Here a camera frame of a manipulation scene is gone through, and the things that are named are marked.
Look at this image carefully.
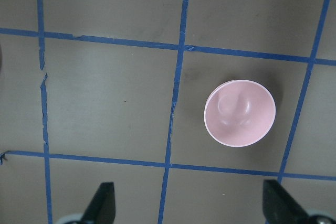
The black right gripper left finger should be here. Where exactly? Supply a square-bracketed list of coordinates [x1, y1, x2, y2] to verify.
[80, 182, 116, 224]

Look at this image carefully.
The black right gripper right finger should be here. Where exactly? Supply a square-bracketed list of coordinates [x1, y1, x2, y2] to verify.
[262, 179, 315, 224]

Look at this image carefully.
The pink bowl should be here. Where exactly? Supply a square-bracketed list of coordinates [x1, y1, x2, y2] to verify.
[204, 80, 276, 147]

